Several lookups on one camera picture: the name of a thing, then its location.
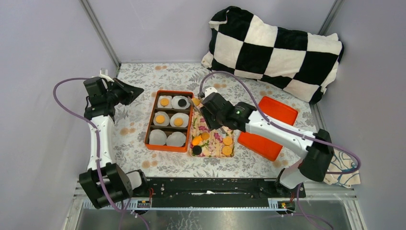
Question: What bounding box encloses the round golden biscuit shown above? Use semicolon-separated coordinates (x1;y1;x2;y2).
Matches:
221;146;233;156
192;98;201;107
201;132;210;140
222;137;233;146
173;117;183;127
155;115;166;124
159;98;170;107

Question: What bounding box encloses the orange jam cookie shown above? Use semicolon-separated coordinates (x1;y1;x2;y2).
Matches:
192;135;203;146

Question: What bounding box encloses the orange box lid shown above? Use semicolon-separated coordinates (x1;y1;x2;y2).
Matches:
237;96;299;162

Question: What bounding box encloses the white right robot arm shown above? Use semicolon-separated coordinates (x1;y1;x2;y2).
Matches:
201;92;334;197

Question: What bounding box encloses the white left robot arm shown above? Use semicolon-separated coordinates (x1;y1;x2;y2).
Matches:
79;75;149;209

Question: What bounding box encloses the floral table mat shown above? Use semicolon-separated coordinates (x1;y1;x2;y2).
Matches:
112;63;317;178

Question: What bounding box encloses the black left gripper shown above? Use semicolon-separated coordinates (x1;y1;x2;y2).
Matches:
104;78;144;106

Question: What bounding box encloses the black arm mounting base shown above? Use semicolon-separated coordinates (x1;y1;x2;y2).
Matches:
132;177;306;209

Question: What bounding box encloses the black white checkered blanket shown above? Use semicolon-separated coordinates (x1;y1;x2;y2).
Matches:
201;6;344;104

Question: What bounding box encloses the white blue patterned cloth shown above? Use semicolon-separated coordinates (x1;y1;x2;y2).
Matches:
324;149;361;188

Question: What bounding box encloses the floral cookie tray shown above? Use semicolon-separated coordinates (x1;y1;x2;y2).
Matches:
188;112;235;158

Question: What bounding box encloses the orange cookie box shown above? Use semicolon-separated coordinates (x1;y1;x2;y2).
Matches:
144;90;194;152

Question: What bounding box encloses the black sandwich cookie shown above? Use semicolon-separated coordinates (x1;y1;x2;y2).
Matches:
177;98;188;108
192;146;202;156

